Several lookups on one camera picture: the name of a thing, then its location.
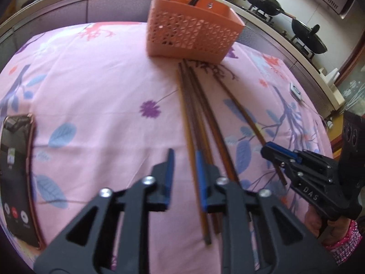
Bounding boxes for black wok with wooden handle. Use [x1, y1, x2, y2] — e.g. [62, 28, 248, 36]
[245, 0, 297, 18]

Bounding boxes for light brown wooden chopstick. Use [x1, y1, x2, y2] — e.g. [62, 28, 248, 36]
[177, 63, 213, 246]

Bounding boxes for pink floral tablecloth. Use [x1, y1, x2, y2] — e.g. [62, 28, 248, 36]
[0, 21, 334, 274]

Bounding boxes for small white device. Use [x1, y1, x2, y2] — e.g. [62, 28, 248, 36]
[289, 83, 302, 100]

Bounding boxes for person's right forearm patterned sleeve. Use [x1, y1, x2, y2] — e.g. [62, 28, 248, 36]
[323, 223, 363, 266]

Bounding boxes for pink plastic utensil basket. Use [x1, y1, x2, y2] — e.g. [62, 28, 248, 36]
[146, 0, 245, 63]

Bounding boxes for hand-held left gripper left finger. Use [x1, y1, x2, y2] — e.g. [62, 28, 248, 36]
[34, 148, 175, 274]

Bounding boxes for smartphone with pink case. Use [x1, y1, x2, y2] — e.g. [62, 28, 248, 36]
[0, 114, 43, 249]

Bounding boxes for gas stove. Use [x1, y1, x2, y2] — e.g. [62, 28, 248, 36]
[248, 4, 321, 65]

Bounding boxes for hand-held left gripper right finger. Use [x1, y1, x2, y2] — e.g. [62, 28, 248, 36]
[196, 151, 340, 274]

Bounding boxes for dark brown wooden chopstick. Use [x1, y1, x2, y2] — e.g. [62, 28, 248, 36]
[214, 74, 288, 187]
[182, 58, 221, 234]
[188, 66, 240, 184]

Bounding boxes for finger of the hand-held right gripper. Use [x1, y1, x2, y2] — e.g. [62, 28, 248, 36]
[262, 146, 303, 184]
[266, 142, 328, 166]

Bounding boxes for person's right hand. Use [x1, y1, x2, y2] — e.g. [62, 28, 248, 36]
[307, 204, 357, 247]

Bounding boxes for black wok with knob lid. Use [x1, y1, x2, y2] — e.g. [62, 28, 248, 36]
[291, 18, 328, 55]

